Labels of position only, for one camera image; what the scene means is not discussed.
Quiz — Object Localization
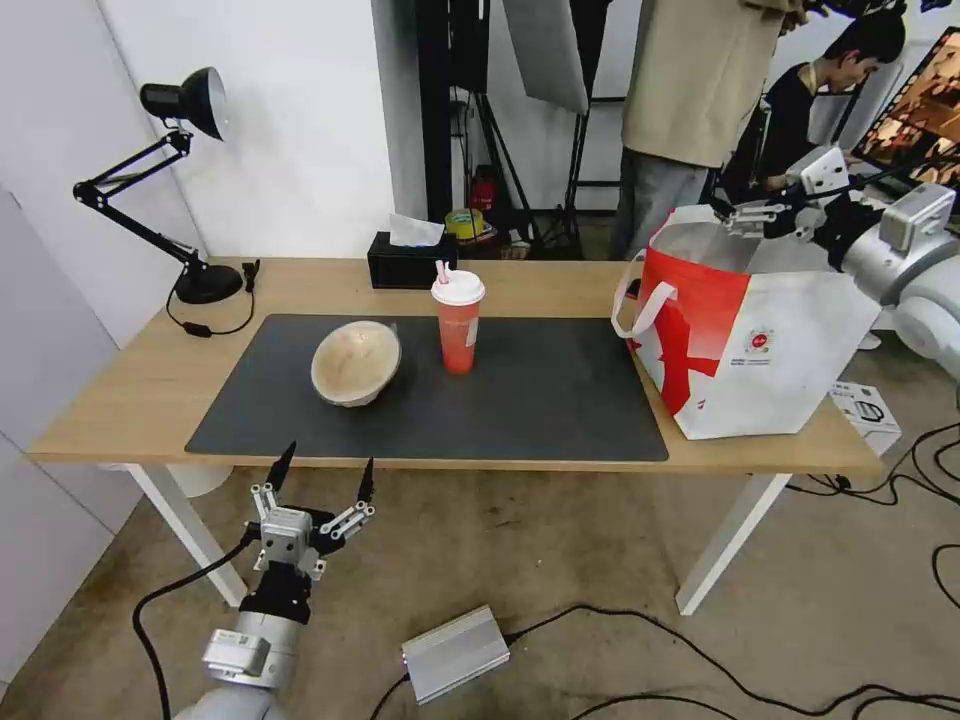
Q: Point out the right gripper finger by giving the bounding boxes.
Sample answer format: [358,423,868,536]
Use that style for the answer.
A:
[708,178,808,219]
[721,202,823,241]

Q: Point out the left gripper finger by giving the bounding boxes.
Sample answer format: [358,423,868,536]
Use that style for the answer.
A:
[320,457,376,541]
[251,440,298,528]

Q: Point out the red white takeout bag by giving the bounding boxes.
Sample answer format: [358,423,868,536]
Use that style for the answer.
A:
[611,205,883,441]

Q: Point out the white round bin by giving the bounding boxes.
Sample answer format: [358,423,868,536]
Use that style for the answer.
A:
[164,464,235,499]

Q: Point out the seated person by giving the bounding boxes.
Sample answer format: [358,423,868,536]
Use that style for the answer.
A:
[728,10,909,205]

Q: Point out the standing person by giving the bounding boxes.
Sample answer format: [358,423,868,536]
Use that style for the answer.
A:
[610,0,808,262]

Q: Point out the computer monitor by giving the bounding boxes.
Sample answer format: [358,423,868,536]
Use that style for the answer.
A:
[853,25,960,190]

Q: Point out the beige paper bowl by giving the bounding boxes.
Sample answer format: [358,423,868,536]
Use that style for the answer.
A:
[311,320,405,409]

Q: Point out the silver power box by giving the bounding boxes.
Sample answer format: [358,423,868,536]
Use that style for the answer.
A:
[400,603,512,706]

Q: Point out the wooden table white legs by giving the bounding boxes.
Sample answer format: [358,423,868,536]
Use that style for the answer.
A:
[26,257,886,617]

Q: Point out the white cardboard box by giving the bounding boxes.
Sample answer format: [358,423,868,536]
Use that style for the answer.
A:
[827,380,904,458]

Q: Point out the dark grey desk mat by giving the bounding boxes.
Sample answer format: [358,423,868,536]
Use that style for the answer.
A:
[184,313,670,473]

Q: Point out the red drink cup white lid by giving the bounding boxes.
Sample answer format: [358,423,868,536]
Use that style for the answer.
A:
[430,269,487,376]

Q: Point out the black desk lamp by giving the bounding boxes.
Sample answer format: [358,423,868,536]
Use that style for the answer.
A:
[72,66,246,306]

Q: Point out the black light stand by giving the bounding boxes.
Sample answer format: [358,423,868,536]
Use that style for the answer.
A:
[448,82,594,260]

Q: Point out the black tissue box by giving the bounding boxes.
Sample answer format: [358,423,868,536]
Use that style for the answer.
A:
[366,230,460,290]

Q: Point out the grey photo softbox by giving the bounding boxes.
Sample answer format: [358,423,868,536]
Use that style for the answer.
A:
[500,0,591,116]

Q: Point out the white tissue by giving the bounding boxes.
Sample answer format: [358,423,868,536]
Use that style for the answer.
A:
[387,212,446,250]

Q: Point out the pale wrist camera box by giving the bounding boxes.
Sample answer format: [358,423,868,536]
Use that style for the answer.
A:
[800,146,853,196]
[261,507,313,564]

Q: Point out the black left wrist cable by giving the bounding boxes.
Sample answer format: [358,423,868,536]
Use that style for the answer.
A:
[132,524,261,720]

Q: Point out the black lamp cable with switch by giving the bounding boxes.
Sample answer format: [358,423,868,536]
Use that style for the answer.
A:
[165,258,262,341]

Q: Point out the black floor cable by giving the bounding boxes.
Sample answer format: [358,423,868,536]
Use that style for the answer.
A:
[787,422,960,514]
[371,602,960,720]

